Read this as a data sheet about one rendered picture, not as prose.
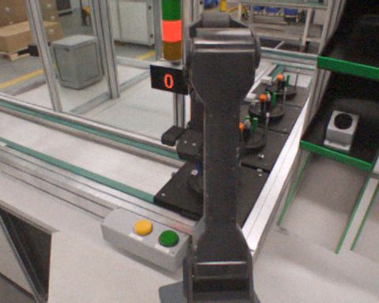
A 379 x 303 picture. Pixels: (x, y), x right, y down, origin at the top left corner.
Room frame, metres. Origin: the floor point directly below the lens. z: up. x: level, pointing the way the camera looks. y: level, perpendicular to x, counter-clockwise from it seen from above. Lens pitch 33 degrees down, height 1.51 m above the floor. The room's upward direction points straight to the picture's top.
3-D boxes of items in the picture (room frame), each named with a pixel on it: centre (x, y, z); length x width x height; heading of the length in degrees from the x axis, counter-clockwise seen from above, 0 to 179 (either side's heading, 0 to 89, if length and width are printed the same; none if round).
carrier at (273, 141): (0.89, -0.19, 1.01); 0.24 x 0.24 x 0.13; 62
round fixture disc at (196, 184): (0.66, -0.07, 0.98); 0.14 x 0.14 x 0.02
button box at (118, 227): (0.51, 0.11, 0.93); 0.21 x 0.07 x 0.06; 62
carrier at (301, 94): (1.32, -0.41, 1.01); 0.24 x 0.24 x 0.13; 62
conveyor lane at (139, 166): (0.82, 0.19, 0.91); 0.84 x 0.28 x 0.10; 62
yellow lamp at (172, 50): (0.85, 0.05, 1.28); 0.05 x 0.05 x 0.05
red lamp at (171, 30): (0.85, 0.05, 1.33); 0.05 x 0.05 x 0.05
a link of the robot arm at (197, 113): (0.59, -0.03, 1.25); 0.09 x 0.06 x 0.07; 2
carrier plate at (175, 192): (0.66, -0.07, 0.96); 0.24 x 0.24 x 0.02; 62
